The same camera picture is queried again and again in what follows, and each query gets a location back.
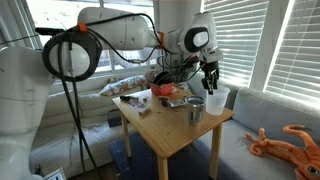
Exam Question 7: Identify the white sofa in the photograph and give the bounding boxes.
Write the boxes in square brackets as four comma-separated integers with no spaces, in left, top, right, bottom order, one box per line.
[29,78,148,178]

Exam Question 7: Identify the dark floor mat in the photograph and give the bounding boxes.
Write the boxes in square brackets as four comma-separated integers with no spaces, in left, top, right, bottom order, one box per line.
[108,132,231,180]

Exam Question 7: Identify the black plates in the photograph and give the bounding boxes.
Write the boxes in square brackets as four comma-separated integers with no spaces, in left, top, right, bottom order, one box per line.
[153,71,175,86]

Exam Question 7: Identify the magazines stack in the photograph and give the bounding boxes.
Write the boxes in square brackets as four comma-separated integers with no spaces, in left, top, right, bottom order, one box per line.
[173,81,192,98]

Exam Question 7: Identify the silver flat card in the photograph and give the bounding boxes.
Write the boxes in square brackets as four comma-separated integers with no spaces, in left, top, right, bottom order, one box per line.
[168,98,188,109]

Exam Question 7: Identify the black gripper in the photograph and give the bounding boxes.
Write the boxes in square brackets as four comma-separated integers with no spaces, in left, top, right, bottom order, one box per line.
[199,59,222,96]

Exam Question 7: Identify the white window blind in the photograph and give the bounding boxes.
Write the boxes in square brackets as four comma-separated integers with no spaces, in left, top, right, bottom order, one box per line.
[264,0,320,105]
[199,0,270,87]

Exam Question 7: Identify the patterned throw pillow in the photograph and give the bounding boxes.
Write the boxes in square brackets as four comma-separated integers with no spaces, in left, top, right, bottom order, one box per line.
[99,74,148,97]

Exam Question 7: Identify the grey sofa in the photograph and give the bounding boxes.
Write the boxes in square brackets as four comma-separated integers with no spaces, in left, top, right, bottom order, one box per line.
[186,72,320,180]

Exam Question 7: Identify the white framed window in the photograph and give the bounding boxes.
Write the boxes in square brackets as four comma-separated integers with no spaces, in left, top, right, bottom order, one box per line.
[26,0,158,84]

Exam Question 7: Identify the dark box beside sofa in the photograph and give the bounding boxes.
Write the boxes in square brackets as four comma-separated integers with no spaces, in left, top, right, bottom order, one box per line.
[107,109,123,128]

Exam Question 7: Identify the metal tumbler cup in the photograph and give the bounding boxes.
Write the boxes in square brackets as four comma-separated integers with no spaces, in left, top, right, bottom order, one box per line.
[184,95,207,127]

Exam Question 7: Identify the light wooden table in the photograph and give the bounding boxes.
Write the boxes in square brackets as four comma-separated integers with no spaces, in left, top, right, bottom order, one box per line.
[112,86,236,180]

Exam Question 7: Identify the silver framed panel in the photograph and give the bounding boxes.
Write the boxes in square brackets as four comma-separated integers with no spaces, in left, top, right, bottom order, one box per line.
[43,167,67,180]

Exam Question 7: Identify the red mesh basket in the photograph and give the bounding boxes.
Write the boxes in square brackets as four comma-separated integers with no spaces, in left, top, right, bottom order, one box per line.
[149,82,176,98]

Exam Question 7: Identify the black cable bundle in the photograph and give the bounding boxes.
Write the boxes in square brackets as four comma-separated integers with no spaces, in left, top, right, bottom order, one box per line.
[57,13,168,180]

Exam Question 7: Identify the black camera stand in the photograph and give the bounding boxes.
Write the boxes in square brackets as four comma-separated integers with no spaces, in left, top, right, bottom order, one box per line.
[0,27,65,48]

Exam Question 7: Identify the clear plastic cup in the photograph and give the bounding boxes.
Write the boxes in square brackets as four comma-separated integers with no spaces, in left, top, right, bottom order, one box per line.
[205,84,231,117]

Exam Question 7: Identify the dark blue small toy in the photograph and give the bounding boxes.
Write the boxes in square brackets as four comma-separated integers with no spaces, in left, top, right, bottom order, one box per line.
[160,96,173,108]

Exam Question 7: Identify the orange octopus plush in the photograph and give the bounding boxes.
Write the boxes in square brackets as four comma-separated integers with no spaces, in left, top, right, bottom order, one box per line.
[245,124,320,180]

